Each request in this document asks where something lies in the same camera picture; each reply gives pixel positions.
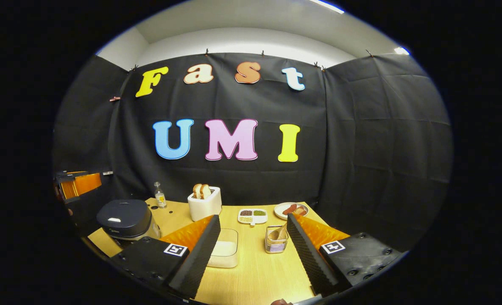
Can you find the metal wire chopstick holder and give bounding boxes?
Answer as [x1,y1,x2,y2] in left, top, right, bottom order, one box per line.
[265,225,290,254]

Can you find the white round plate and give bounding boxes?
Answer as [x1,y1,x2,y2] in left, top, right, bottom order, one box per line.
[274,202,309,220]

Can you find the white toaster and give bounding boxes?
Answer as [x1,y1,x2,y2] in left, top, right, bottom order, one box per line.
[187,184,222,222]

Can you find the wooden spoon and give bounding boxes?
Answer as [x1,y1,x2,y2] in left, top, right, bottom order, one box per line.
[269,224,288,242]

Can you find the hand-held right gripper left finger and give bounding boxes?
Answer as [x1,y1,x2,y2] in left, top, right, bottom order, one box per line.
[111,215,222,299]

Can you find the dark grey rice cooker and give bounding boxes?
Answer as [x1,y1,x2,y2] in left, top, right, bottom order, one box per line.
[96,199,162,248]

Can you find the glass bottle yellow label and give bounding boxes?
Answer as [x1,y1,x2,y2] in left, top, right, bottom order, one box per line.
[154,182,167,208]

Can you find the white rice container box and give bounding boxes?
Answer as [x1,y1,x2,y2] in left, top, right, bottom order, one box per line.
[206,228,239,269]

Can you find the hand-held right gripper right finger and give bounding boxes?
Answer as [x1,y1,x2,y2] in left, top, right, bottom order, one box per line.
[286,213,404,297]

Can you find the white divided bean dish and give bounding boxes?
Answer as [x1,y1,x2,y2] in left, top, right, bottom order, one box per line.
[237,208,268,226]

